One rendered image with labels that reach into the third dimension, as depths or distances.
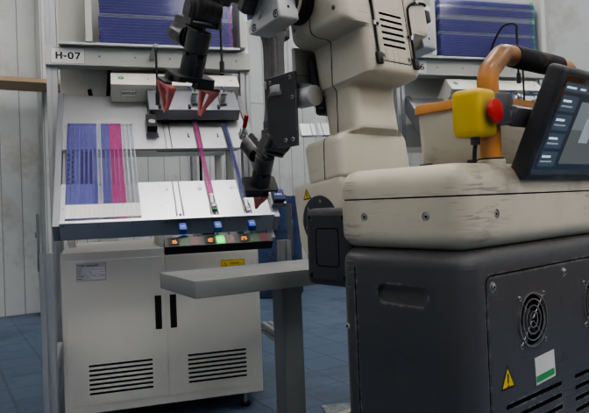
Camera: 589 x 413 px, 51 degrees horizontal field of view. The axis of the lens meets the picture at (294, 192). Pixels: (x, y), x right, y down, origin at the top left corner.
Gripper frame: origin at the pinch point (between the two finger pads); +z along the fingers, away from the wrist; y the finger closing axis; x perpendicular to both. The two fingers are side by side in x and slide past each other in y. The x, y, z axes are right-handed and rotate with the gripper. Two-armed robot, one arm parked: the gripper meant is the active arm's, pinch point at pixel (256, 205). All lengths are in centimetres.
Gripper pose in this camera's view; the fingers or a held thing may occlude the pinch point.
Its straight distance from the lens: 192.2
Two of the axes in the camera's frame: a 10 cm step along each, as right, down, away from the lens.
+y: -9.5, 0.3, -3.0
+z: -1.7, 7.6, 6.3
